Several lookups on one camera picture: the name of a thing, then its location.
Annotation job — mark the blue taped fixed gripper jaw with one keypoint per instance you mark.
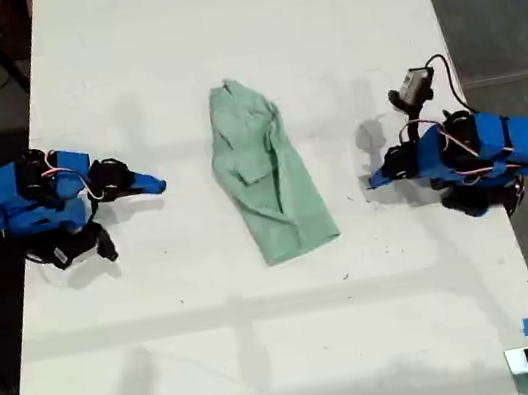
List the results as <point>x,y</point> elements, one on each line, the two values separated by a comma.
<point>384,173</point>
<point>147,180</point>

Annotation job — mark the blue taped moving gripper jaw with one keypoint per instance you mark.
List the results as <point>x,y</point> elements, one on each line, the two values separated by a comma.
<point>387,181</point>
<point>146,190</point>

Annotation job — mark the grey black camera box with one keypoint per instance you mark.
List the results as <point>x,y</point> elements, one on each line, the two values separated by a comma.
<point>414,83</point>

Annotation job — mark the black camera stalk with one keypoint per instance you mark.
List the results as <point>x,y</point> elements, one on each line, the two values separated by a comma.
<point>412,127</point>

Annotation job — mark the pale green t-shirt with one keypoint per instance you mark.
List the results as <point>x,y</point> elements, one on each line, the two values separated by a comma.
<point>284,194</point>

